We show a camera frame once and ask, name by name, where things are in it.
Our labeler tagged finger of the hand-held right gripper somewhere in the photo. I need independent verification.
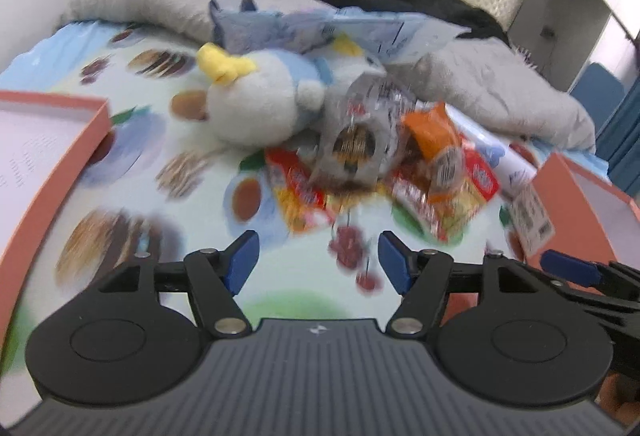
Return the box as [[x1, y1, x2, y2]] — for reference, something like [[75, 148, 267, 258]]
[[550, 278, 640, 334], [540, 250, 640, 291]]

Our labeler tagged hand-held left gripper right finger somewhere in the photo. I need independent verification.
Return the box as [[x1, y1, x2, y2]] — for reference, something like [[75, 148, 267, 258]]
[[378, 231, 551, 337]]

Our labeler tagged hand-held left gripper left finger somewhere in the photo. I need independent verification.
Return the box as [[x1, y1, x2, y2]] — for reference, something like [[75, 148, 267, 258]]
[[97, 230, 252, 337]]

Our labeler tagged deep pink cardboard box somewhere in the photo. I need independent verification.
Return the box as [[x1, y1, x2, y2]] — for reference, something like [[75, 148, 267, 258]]
[[507, 153, 640, 269]]

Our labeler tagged pile of snack packets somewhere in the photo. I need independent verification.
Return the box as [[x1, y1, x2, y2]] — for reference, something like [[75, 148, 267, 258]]
[[265, 68, 502, 243]]

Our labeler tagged shallow pink box lid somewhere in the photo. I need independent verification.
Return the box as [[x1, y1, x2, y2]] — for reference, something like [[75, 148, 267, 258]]
[[0, 90, 111, 342]]

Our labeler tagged white bottle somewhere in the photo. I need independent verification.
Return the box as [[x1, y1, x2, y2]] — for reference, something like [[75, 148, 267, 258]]
[[445, 108, 540, 206]]

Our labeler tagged blue curtain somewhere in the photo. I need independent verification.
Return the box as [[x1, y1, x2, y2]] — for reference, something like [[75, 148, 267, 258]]
[[596, 78, 640, 213]]

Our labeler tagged fruit printed bed sheet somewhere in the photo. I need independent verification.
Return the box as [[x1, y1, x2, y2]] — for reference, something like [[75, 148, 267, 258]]
[[0, 16, 640, 347]]

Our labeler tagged white and blue plush toy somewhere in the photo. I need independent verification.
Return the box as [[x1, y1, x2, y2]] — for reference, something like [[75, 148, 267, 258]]
[[196, 41, 390, 151]]

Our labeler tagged blue chair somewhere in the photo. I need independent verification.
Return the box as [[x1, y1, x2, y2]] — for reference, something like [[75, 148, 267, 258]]
[[569, 61, 629, 118]]

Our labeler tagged blue printed plastic bag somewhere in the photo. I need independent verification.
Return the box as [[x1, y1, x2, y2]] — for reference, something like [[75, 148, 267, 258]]
[[209, 0, 467, 67]]

